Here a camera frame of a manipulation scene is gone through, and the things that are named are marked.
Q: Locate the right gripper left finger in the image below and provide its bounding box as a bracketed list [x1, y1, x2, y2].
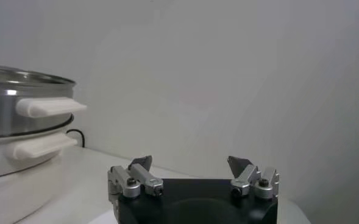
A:
[107, 155, 165, 200]

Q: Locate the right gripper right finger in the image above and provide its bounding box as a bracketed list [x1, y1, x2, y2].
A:
[227, 155, 280, 200]

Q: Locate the glass lid with cream handle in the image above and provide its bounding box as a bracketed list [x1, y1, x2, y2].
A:
[0, 63, 76, 89]

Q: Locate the white round plate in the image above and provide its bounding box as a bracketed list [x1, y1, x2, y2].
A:
[87, 196, 313, 224]

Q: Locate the black pot power cord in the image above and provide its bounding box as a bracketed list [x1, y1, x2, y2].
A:
[65, 128, 86, 149]

